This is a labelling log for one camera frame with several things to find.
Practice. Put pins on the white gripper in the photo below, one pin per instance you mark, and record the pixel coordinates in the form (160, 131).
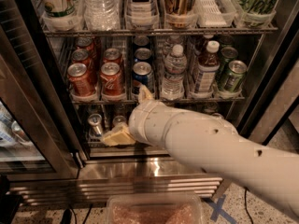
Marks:
(140, 119)

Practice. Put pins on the red coke can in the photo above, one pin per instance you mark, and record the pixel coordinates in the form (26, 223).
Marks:
(112, 55)
(112, 79)

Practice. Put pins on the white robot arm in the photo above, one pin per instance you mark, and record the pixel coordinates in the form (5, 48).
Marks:
(207, 143)

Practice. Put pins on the brown can bottom shelf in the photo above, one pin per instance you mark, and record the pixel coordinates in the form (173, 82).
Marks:
(119, 119)

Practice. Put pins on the silver can bottom shelf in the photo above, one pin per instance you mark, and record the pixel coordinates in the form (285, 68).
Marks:
(95, 121)

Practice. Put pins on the front blue pepsi can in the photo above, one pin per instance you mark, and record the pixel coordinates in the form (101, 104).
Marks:
(142, 74)

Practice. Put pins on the blue pepsi can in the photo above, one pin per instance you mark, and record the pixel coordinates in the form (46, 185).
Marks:
(141, 41)
(143, 55)
(142, 74)

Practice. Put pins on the clear water bottle middle shelf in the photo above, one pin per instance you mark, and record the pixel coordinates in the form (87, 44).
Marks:
(174, 70)

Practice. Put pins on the front left red can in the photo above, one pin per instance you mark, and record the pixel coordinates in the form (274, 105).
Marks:
(81, 79)

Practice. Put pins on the middle blue pepsi can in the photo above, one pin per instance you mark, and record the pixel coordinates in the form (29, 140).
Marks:
(143, 55)

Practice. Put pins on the back blue pepsi can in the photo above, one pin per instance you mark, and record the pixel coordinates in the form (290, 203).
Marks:
(141, 41)

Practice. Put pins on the middle left red can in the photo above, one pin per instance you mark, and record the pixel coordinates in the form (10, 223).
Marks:
(83, 56)

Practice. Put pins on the stainless steel fridge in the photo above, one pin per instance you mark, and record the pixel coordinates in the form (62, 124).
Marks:
(266, 44)

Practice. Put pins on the back left red can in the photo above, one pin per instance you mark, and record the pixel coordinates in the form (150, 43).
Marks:
(88, 44)

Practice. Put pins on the right green can bottom shelf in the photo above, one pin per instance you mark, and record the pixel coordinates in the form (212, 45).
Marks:
(218, 115)

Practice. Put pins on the glass fridge door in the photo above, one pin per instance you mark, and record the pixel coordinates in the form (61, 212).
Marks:
(47, 157)

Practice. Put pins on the white labelled bottle top shelf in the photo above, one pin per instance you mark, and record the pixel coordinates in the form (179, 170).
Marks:
(142, 14)

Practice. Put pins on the front green can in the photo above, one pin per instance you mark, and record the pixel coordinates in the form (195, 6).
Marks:
(232, 76)

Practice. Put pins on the middle green can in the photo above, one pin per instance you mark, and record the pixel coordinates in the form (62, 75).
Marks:
(226, 55)

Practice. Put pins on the large water bottle top shelf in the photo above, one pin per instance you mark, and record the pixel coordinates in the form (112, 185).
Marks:
(101, 15)

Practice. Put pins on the brown tea bottle white cap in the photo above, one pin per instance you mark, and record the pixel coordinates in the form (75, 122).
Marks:
(207, 65)

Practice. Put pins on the clear plastic bin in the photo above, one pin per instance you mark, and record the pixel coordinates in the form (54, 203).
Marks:
(154, 208)

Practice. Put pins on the blue tape cross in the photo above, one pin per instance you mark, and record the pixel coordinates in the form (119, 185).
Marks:
(217, 210)

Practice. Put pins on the empty white plastic tray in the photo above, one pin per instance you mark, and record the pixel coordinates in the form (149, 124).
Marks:
(214, 13)

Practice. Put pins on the black cable plug left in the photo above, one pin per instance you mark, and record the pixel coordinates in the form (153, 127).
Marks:
(69, 216)

